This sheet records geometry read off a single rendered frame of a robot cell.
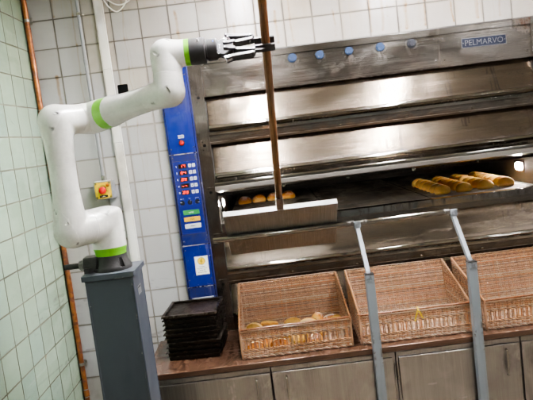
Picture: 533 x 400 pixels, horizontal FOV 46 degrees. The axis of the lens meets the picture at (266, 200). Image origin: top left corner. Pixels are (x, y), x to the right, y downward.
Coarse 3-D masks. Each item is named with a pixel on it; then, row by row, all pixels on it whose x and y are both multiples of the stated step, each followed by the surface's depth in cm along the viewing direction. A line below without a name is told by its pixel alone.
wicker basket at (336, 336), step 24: (240, 288) 345; (264, 288) 345; (288, 288) 344; (312, 288) 344; (336, 288) 344; (240, 312) 318; (264, 312) 342; (288, 312) 342; (312, 312) 342; (336, 312) 342; (240, 336) 300; (264, 336) 301; (288, 336) 301; (336, 336) 317
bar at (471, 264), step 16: (336, 224) 308; (352, 224) 308; (368, 224) 308; (224, 240) 308; (464, 240) 297; (368, 272) 290; (368, 288) 288; (368, 304) 289; (480, 304) 289; (480, 320) 290; (480, 336) 291; (480, 352) 292; (480, 368) 293; (384, 384) 293; (480, 384) 294
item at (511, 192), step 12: (480, 192) 349; (492, 192) 344; (504, 192) 345; (516, 192) 345; (528, 192) 345; (384, 204) 349; (396, 204) 345; (408, 204) 345; (420, 204) 345; (432, 204) 345; (444, 204) 345; (348, 216) 345
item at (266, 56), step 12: (264, 0) 199; (264, 12) 203; (264, 24) 207; (264, 36) 211; (264, 60) 220; (264, 72) 225; (276, 132) 252; (276, 144) 258; (276, 156) 264; (276, 168) 270; (276, 180) 277; (276, 192) 285
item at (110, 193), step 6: (108, 180) 335; (96, 186) 334; (102, 186) 334; (114, 186) 341; (96, 192) 335; (108, 192) 335; (114, 192) 339; (96, 198) 335; (102, 198) 335; (108, 198) 336
